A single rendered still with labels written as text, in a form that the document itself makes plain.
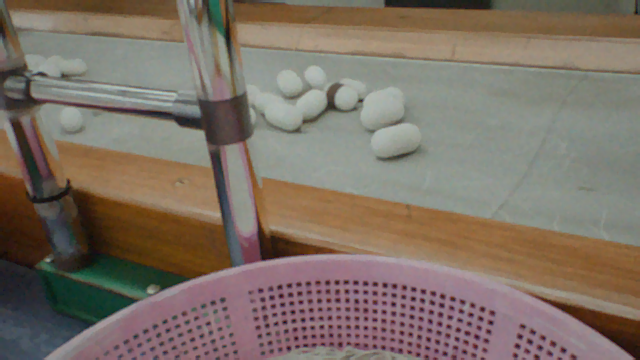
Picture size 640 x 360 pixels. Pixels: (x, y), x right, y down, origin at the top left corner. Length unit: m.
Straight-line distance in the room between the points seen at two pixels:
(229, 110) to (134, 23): 0.61
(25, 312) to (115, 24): 0.50
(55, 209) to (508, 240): 0.27
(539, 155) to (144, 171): 0.27
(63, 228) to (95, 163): 0.06
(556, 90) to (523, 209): 0.20
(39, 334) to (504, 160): 0.34
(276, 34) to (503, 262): 0.49
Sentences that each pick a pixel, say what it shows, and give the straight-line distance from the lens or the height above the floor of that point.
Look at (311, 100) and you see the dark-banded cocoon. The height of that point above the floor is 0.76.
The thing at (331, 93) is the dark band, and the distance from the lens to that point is 0.53.
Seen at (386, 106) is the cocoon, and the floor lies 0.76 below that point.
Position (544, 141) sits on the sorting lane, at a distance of 0.47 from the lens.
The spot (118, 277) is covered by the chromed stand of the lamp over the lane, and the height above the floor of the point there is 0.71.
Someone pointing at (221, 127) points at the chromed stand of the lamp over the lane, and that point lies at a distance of 0.28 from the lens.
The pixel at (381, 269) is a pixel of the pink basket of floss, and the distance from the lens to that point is 0.29.
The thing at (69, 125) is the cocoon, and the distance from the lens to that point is 0.57.
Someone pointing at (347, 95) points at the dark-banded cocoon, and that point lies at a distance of 0.52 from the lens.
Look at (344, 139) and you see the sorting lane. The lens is 0.48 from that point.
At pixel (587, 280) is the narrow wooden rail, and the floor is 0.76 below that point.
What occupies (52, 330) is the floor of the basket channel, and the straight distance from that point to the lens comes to 0.46.
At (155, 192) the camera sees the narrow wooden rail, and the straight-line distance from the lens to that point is 0.39.
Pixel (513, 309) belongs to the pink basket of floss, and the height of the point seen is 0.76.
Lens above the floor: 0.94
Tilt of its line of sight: 30 degrees down
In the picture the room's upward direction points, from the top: 6 degrees counter-clockwise
